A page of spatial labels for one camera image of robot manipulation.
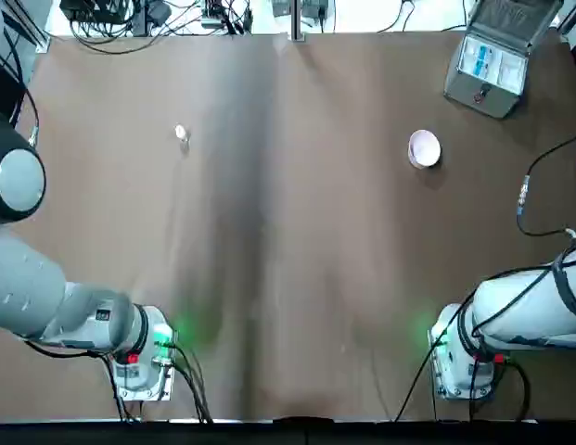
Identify black electronics box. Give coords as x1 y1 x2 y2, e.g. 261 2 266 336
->
59 0 131 23

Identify grey power strip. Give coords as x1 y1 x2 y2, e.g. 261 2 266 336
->
271 0 334 20

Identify silver metal case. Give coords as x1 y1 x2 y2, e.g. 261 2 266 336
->
443 0 566 121

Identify blue white medicine packet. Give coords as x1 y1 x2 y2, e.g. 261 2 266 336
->
468 44 496 78

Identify white gauze packet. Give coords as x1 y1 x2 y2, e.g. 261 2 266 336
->
498 51 526 89

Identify black left base cables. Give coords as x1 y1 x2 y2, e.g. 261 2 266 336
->
169 340 215 424

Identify black right base cable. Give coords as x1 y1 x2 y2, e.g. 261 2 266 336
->
392 303 463 424

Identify aluminium frame post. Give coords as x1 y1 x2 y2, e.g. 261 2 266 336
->
289 0 305 44
0 0 52 53
557 0 576 47

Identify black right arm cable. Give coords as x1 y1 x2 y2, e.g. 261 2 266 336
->
516 133 576 236

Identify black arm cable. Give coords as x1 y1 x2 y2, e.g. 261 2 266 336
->
0 45 41 147
516 133 576 236

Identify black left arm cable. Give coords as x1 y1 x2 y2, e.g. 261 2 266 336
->
0 45 41 147

